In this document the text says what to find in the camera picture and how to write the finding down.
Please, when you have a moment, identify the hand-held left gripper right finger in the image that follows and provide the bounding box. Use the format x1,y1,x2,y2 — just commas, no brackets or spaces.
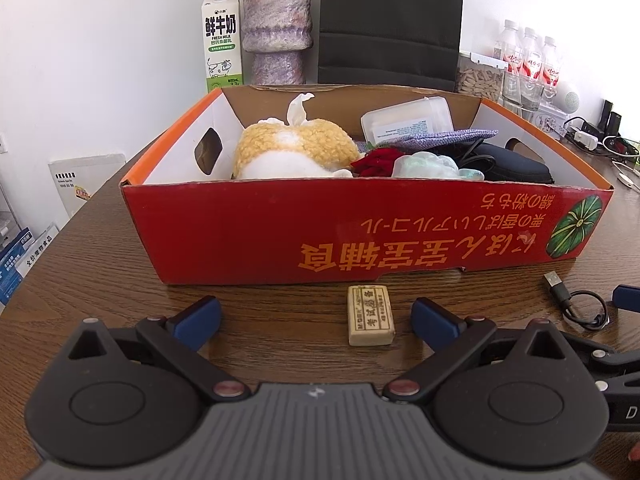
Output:
382,297,569,404

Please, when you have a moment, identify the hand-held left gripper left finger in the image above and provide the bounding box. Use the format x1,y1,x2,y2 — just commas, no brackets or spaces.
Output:
67,296,252,402

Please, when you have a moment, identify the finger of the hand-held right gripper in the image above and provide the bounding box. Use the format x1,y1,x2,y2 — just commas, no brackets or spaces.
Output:
554,329,640,386
612,284,640,313

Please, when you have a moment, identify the beige eraser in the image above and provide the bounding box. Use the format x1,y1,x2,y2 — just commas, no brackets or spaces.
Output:
346,284,396,347

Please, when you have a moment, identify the black usb cable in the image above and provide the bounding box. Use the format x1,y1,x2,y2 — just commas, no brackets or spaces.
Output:
544,270,610,331

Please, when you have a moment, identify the red cardboard box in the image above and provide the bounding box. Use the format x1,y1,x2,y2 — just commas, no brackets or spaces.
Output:
118,84,616,286

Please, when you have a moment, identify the pale plastic bag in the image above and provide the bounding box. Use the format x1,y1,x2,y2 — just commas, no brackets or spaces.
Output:
391,151,485,181

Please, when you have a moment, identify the black zip case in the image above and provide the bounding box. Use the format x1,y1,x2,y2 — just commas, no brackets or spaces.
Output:
457,141,555,184

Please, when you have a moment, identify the red artificial rose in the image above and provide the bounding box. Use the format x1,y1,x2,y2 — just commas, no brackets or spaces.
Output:
350,147,406,177

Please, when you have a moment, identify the thin black cable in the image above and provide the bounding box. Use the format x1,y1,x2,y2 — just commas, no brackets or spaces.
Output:
452,140,493,171

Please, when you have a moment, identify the yellow white plush toy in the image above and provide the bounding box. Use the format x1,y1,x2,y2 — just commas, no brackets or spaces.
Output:
232,117,361,179

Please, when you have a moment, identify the purple cloth pouch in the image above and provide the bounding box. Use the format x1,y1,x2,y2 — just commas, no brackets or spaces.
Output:
385,128,499,153

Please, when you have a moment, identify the white plastic container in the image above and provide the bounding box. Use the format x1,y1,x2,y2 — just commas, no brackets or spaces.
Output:
360,96,455,145

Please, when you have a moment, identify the white tissue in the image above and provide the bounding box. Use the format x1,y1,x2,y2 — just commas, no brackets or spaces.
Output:
260,92,316,126

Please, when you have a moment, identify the clear seed container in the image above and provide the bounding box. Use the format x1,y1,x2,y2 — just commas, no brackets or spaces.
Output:
456,51,507,106

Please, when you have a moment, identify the black power adapter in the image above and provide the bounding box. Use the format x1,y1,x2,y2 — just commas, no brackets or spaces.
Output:
600,100,623,133

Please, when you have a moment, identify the white printed tin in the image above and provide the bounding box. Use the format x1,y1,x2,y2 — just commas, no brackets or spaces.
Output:
530,102,571,136

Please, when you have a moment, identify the blue cardboard box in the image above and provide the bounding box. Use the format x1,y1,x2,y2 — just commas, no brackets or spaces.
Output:
0,227,33,306

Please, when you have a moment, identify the clear red label bottle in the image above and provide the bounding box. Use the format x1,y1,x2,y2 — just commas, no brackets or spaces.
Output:
495,20,523,81
541,36,562,88
520,27,544,83

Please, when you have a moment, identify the white green milk carton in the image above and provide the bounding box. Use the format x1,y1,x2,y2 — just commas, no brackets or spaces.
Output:
201,0,244,93

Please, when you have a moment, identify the purple textured vase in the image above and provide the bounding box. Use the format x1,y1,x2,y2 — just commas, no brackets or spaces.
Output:
241,0,314,86

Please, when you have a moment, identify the black paper bag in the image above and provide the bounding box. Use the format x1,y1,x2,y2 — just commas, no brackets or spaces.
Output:
317,0,466,92

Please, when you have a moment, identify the white cable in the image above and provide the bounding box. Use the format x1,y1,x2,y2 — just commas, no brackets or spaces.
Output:
607,152,640,188

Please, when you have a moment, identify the black charger cable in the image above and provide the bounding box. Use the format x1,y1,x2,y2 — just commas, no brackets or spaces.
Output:
565,117,640,161

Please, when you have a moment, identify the white wall panel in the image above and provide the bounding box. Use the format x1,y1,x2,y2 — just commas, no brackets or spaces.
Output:
48,151,128,221

